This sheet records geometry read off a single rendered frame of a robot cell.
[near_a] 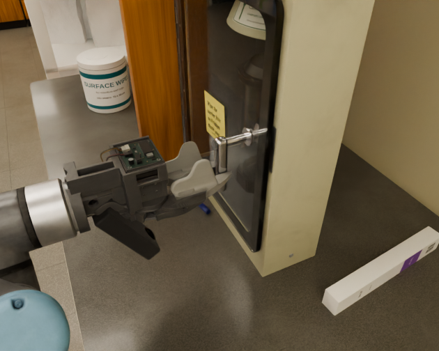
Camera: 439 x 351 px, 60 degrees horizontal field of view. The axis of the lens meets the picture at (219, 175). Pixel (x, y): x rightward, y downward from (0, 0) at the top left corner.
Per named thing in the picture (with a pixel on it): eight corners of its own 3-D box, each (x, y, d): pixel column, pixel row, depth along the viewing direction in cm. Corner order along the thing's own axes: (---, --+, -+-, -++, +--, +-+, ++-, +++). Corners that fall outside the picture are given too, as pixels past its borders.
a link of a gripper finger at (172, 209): (210, 198, 50) (142, 216, 47) (210, 207, 50) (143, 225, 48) (197, 177, 53) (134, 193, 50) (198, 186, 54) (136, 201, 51)
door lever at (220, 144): (250, 186, 57) (242, 177, 59) (253, 132, 51) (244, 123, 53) (217, 196, 55) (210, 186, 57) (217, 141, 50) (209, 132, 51)
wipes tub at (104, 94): (125, 90, 123) (118, 44, 113) (136, 108, 113) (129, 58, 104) (83, 98, 118) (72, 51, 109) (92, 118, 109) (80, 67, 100)
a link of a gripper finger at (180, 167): (225, 138, 53) (163, 157, 49) (225, 172, 56) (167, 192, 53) (214, 128, 55) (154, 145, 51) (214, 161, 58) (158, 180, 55)
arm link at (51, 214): (47, 260, 45) (40, 216, 51) (86, 246, 47) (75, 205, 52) (27, 214, 40) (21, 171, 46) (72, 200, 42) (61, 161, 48)
